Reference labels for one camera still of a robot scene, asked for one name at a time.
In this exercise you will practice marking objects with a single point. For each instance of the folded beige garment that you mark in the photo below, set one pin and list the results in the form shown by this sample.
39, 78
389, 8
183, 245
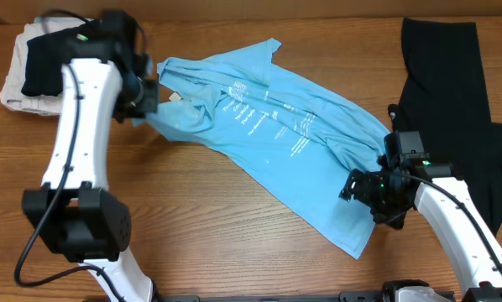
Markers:
11, 95

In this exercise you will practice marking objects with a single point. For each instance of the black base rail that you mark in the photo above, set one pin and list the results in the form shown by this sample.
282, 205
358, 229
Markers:
348, 296

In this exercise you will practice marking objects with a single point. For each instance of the black garment on right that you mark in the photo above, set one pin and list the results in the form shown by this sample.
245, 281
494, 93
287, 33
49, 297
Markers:
445, 100

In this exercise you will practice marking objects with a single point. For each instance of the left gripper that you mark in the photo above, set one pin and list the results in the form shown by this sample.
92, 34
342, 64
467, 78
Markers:
149, 97

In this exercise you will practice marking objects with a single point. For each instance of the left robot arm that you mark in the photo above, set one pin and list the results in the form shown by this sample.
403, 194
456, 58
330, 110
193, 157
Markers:
104, 72

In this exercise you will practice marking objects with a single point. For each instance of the folded black garment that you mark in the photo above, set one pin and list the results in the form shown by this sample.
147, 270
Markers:
44, 60

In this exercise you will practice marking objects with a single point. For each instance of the light blue t-shirt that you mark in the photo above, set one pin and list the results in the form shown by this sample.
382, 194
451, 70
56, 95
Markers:
297, 139

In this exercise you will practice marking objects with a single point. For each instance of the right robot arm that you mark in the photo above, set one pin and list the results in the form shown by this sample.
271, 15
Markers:
442, 198

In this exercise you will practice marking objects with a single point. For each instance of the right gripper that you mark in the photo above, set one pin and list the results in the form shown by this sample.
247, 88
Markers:
394, 219

